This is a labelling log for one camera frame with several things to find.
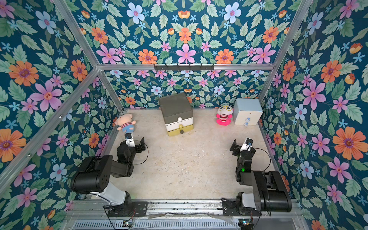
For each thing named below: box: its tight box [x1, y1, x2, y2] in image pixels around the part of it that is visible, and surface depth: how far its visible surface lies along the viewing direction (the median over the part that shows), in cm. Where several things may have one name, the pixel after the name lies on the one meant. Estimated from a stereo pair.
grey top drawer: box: [158, 92, 194, 125], surface depth 94 cm
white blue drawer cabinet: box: [232, 98, 264, 127], surface depth 104 cm
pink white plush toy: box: [216, 103, 234, 127], surface depth 113 cm
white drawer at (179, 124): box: [165, 116, 194, 132], surface depth 98 cm
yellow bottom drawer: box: [167, 124, 195, 137], surface depth 103 cm
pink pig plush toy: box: [114, 113, 137, 134], surface depth 106 cm
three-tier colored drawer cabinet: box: [158, 92, 194, 137], surface depth 98 cm
